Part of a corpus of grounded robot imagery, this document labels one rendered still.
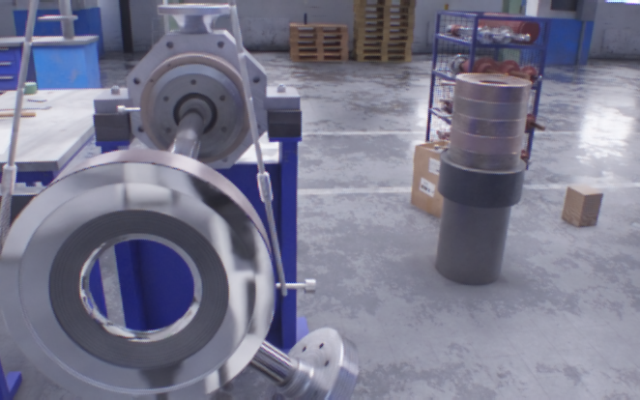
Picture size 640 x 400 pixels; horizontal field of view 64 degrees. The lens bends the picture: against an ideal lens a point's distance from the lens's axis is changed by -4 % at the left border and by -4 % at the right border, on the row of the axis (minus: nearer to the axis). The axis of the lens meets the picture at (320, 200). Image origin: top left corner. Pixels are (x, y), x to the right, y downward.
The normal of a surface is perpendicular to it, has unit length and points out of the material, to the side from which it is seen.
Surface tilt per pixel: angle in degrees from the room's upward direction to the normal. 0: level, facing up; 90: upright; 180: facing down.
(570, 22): 90
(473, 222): 90
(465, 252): 90
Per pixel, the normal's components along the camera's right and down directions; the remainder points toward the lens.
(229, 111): 0.15, 0.37
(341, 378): 0.58, -0.35
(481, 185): -0.29, 0.35
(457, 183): -0.71, 0.25
